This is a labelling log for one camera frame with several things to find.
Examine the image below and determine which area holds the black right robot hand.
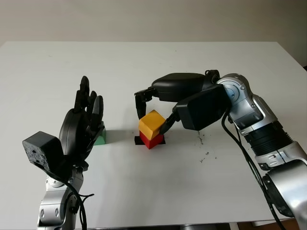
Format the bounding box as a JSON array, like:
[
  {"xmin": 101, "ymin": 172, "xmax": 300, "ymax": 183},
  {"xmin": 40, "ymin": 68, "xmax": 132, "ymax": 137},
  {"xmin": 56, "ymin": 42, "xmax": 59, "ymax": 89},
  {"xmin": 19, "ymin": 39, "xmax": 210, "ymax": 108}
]
[{"xmin": 134, "ymin": 72, "xmax": 208, "ymax": 135}]

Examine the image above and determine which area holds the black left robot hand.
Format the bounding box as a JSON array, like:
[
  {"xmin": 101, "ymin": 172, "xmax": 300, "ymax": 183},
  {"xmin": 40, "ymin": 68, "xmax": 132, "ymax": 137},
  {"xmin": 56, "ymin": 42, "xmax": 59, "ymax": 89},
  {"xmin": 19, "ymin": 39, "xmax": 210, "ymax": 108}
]
[{"xmin": 59, "ymin": 76, "xmax": 105, "ymax": 170}]

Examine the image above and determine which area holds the green cube block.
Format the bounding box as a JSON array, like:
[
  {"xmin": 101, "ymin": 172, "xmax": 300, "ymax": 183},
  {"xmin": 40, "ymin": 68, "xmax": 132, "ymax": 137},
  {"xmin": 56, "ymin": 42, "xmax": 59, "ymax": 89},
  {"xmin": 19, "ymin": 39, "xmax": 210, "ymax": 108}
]
[{"xmin": 93, "ymin": 121, "xmax": 107, "ymax": 146}]

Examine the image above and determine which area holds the yellow cube block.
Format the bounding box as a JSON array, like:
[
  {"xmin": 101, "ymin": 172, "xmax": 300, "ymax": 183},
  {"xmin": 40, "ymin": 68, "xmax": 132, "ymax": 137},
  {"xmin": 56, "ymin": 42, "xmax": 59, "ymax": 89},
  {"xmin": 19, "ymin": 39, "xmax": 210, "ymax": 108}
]
[{"xmin": 138, "ymin": 109, "xmax": 166, "ymax": 140}]

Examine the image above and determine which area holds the red cube block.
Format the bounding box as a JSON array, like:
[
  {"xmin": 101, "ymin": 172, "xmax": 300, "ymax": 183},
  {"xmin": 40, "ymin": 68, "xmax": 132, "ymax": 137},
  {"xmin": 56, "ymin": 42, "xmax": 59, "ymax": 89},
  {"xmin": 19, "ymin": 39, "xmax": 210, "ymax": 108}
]
[{"xmin": 139, "ymin": 130, "xmax": 165, "ymax": 150}]

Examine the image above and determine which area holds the black tape marker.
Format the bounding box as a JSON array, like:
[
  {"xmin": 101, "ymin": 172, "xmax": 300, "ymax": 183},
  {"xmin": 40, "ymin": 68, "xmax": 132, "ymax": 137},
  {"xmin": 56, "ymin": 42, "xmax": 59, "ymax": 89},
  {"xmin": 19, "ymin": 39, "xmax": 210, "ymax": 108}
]
[{"xmin": 134, "ymin": 136, "xmax": 166, "ymax": 146}]

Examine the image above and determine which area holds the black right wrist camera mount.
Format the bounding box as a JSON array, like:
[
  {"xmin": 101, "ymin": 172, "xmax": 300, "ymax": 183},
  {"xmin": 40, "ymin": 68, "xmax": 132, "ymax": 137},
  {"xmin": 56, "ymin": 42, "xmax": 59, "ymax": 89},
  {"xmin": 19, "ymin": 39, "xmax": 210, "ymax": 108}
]
[{"xmin": 176, "ymin": 84, "xmax": 230, "ymax": 131}]

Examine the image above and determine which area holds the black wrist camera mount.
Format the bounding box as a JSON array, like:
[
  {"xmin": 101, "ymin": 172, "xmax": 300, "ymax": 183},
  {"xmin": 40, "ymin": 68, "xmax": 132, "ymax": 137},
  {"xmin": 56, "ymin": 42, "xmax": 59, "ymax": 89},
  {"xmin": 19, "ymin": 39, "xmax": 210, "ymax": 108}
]
[
  {"xmin": 22, "ymin": 131, "xmax": 89, "ymax": 183},
  {"xmin": 176, "ymin": 84, "xmax": 230, "ymax": 131}
]

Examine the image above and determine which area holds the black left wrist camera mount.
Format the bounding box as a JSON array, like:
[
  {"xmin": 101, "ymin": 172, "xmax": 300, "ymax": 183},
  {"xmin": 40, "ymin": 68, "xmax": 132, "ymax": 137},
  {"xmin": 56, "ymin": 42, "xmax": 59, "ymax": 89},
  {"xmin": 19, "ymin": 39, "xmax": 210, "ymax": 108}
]
[{"xmin": 22, "ymin": 131, "xmax": 89, "ymax": 183}]

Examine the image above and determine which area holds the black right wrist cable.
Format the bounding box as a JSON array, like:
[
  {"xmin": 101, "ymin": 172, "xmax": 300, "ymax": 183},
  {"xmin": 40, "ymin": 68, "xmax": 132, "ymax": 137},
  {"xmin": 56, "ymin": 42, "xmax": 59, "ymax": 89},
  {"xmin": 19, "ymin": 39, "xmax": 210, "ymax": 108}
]
[{"xmin": 205, "ymin": 69, "xmax": 286, "ymax": 230}]

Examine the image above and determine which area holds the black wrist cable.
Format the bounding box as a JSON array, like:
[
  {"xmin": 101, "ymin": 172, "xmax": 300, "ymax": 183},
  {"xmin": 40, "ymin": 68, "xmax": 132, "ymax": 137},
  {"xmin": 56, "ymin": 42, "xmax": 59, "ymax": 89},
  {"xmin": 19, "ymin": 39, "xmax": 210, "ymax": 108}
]
[
  {"xmin": 59, "ymin": 177, "xmax": 94, "ymax": 230},
  {"xmin": 205, "ymin": 69, "xmax": 286, "ymax": 230}
]

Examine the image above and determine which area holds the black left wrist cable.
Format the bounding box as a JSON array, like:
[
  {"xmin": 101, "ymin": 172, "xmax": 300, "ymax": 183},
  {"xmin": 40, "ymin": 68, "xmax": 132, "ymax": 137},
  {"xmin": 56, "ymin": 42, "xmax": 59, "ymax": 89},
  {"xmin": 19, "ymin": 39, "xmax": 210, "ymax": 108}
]
[{"xmin": 59, "ymin": 177, "xmax": 94, "ymax": 230}]

